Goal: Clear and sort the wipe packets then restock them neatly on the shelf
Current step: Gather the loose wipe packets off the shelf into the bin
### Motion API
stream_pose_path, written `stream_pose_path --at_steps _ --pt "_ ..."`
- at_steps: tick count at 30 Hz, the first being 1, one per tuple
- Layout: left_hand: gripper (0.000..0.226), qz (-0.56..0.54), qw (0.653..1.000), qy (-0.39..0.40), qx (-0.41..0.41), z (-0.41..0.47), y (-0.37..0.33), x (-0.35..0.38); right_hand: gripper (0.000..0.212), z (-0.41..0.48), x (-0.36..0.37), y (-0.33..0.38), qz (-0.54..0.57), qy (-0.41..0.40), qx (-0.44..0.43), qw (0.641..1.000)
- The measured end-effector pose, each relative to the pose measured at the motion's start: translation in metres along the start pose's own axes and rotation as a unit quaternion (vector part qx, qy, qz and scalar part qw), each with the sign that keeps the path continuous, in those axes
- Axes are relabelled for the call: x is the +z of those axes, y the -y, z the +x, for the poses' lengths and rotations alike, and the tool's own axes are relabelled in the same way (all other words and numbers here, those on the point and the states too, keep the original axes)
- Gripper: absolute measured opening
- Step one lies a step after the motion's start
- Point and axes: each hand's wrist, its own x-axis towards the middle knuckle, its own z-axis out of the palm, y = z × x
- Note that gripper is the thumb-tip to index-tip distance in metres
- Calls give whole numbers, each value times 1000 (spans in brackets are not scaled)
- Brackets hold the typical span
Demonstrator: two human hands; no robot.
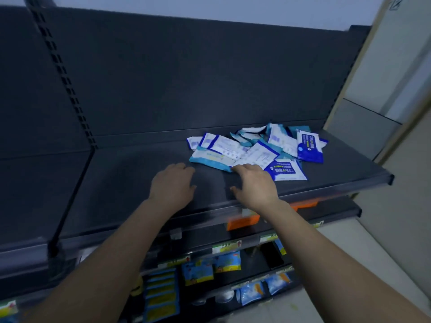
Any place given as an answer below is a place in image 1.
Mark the person's right hand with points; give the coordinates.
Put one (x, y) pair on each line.
(257, 191)

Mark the person's left hand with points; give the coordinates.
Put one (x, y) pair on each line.
(170, 188)

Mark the person's right thumb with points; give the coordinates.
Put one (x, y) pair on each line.
(237, 194)

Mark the person's left thumb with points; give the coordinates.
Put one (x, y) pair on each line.
(191, 191)

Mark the person's left forearm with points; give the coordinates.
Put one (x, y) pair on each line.
(111, 262)

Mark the person's right forearm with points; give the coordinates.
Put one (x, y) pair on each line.
(326, 265)

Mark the large orange price tag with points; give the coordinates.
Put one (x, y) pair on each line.
(240, 222)

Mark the clear plastic tag holder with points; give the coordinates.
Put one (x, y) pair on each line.
(175, 233)

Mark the dark grey lower shelf board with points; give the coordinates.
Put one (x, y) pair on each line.
(208, 238)

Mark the pile of blue white wipe packets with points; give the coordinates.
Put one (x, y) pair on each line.
(259, 147)

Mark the green yellow price label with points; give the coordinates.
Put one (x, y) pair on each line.
(318, 224)
(8, 308)
(173, 262)
(268, 238)
(226, 247)

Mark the wide dark grey shelf board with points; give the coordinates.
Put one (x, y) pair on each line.
(128, 188)

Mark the slim blue yellow packet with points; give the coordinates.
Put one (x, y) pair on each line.
(280, 247)

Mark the small orange price tag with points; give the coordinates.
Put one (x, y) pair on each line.
(304, 204)

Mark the blue yellow snack packet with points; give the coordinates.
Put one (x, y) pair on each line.
(198, 273)
(228, 262)

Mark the blue white orange packet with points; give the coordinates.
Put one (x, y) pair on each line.
(277, 283)
(252, 293)

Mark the stack of blue yellow packets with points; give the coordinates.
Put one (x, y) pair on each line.
(161, 296)

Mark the dark grey shelf back panel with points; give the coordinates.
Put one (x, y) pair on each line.
(202, 77)
(27, 84)

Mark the grey white door panel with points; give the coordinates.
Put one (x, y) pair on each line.
(387, 73)

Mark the black slotted upright post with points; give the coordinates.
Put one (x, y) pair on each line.
(62, 73)

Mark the beige door frame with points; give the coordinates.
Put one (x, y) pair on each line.
(357, 63)

